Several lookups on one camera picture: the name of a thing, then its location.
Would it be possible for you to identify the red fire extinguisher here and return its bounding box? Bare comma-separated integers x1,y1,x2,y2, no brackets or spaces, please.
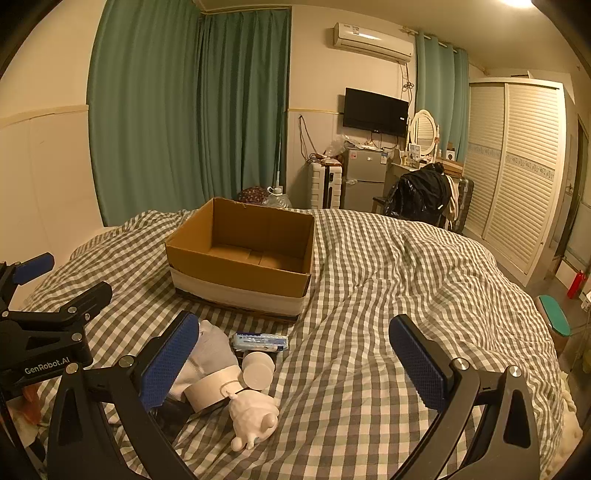
567,271,587,299

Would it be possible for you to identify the small green curtain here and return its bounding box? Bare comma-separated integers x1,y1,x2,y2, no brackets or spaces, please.
415,32,469,162

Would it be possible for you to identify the black wall television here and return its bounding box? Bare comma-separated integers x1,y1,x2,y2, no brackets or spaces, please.
342,88,409,137

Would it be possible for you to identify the oval white vanity mirror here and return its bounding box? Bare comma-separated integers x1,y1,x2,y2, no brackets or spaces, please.
407,109,440,157

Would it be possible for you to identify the brown cardboard box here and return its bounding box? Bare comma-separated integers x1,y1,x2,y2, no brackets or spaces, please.
165,197,315,319

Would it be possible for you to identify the large green curtain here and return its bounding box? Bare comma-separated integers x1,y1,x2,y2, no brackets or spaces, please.
87,1,291,226

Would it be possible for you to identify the white bear plush toy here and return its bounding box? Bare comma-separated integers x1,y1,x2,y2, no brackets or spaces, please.
228,390,280,452

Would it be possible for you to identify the green stool seat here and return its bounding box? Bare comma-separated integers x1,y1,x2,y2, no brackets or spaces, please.
538,295,571,337

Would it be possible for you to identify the white louvered wardrobe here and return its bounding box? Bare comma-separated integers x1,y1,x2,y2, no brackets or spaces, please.
463,77,577,286

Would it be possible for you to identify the white round jar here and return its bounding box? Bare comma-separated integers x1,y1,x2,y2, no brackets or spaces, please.
242,352,274,391

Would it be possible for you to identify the white air conditioner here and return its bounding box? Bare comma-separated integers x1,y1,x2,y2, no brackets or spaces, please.
332,22,415,63

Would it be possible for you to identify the wooden dressing table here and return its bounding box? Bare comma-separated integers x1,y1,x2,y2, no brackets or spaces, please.
383,159,464,194

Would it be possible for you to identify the white suitcase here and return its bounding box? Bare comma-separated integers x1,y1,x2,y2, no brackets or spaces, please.
308,159,342,209

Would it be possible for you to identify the black jacket on chair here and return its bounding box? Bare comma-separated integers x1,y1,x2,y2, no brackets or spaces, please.
384,162,452,227

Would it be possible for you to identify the small grey refrigerator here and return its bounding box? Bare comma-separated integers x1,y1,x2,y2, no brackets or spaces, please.
341,149,388,212

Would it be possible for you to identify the clear water jug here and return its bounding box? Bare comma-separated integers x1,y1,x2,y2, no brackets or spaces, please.
263,186,291,209

